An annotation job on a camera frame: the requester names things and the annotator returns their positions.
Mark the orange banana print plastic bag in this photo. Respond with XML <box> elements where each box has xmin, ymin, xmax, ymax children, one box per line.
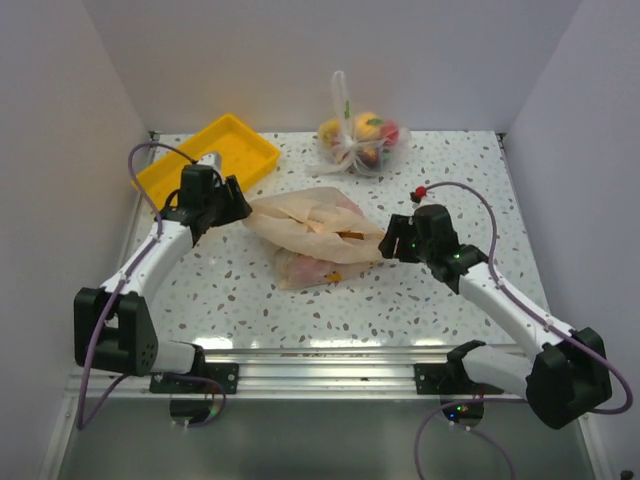
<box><xmin>243</xmin><ymin>187</ymin><xmax>384</xmax><ymax>290</ymax></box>

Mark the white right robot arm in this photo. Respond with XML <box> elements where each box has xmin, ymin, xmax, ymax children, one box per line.
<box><xmin>379</xmin><ymin>204</ymin><xmax>612</xmax><ymax>429</ymax></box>

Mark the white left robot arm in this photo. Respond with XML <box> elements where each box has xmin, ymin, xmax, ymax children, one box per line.
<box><xmin>73</xmin><ymin>165</ymin><xmax>252</xmax><ymax>393</ymax></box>

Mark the clear plastic bag of fruit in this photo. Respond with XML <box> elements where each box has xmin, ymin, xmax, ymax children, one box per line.
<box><xmin>307</xmin><ymin>70</ymin><xmax>411</xmax><ymax>177</ymax></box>

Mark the yellow plastic tray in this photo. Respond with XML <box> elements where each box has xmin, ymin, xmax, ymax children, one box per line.
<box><xmin>137</xmin><ymin>114</ymin><xmax>280</xmax><ymax>208</ymax></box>

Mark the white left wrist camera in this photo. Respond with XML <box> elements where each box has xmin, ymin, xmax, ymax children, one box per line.
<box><xmin>198</xmin><ymin>151</ymin><xmax>222</xmax><ymax>173</ymax></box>

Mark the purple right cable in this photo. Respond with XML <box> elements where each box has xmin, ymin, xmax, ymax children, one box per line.
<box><xmin>414</xmin><ymin>181</ymin><xmax>634</xmax><ymax>480</ymax></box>

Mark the purple cable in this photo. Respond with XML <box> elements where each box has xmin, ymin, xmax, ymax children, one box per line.
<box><xmin>74</xmin><ymin>142</ymin><xmax>227</xmax><ymax>431</ymax></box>
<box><xmin>414</xmin><ymin>181</ymin><xmax>634</xmax><ymax>480</ymax></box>

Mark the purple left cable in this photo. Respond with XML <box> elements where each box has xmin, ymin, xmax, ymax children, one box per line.
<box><xmin>74</xmin><ymin>142</ymin><xmax>227</xmax><ymax>431</ymax></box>

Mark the aluminium mounting rail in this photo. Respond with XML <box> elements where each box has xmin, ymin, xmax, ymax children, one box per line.
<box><xmin>64</xmin><ymin>347</ymin><xmax>591</xmax><ymax>399</ymax></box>

